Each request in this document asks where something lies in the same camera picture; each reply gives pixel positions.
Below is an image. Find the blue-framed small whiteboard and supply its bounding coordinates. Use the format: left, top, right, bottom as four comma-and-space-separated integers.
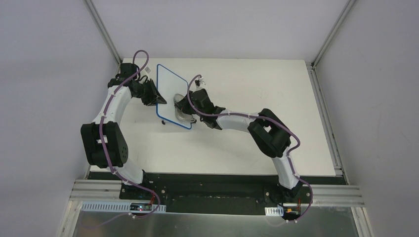
156, 64, 192, 130

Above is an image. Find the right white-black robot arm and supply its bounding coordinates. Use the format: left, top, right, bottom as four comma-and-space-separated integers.
173, 89, 303, 202

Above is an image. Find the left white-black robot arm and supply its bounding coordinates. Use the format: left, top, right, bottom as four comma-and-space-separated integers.
81, 63, 167, 200

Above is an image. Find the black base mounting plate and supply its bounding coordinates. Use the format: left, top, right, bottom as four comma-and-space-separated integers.
119, 172, 347, 217

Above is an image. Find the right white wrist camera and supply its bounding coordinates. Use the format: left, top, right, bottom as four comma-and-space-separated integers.
194, 76, 206, 90

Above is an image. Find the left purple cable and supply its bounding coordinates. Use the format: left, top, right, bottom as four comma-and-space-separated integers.
97, 49, 162, 219

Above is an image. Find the purple cable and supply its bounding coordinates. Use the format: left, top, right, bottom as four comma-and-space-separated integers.
97, 49, 162, 219
186, 74, 314, 226

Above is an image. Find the left aluminium frame post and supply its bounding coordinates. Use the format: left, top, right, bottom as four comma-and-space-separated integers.
83, 0, 122, 65

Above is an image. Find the aluminium frame post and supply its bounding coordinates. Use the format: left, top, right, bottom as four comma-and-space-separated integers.
311, 0, 357, 70
83, 0, 122, 65

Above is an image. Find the front aluminium frame rail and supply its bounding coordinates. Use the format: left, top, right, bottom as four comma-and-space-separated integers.
69, 179, 365, 207

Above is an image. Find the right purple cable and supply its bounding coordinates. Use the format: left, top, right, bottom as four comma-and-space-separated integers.
186, 74, 314, 226

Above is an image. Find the left white cable duct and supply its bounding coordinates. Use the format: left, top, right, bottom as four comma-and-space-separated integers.
81, 201, 167, 214

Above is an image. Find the white cable duct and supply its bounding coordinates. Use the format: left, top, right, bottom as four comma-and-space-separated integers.
81, 201, 167, 214
264, 205, 284, 217

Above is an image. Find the right white cable duct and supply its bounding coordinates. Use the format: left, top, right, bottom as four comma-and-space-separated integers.
264, 205, 284, 217

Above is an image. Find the right side aluminium rail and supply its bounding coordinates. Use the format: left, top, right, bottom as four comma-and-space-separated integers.
306, 62, 349, 184

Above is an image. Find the right aluminium frame post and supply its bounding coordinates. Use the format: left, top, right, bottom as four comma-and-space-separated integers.
311, 0, 357, 70

